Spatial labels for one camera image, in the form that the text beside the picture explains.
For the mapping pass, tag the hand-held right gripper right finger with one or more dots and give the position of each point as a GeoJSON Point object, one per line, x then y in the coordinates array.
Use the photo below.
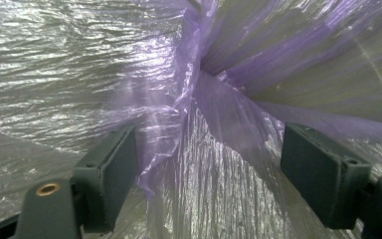
{"type": "Point", "coordinates": [318, 176]}

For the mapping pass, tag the purple plastic trash bag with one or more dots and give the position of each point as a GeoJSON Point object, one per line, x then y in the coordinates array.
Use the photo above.
{"type": "Point", "coordinates": [112, 83]}

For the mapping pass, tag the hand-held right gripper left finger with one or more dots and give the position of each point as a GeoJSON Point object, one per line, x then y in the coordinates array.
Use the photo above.
{"type": "Point", "coordinates": [112, 172]}

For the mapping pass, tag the green plastic trash bin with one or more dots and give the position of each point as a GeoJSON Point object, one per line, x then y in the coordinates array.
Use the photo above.
{"type": "Point", "coordinates": [338, 96]}

